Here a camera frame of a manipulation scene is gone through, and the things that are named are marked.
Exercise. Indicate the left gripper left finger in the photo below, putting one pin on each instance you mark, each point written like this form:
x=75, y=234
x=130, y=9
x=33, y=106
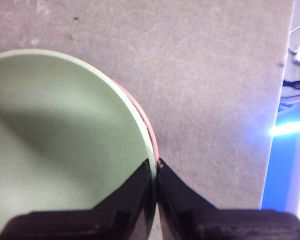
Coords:
x=110, y=220

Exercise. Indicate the red ribbed bowl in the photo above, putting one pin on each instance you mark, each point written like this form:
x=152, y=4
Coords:
x=153, y=141

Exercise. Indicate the green ribbed bowl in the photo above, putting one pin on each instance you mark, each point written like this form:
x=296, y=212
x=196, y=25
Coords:
x=52, y=125

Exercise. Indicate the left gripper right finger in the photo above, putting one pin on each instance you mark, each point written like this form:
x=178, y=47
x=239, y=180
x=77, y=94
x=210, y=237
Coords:
x=202, y=225

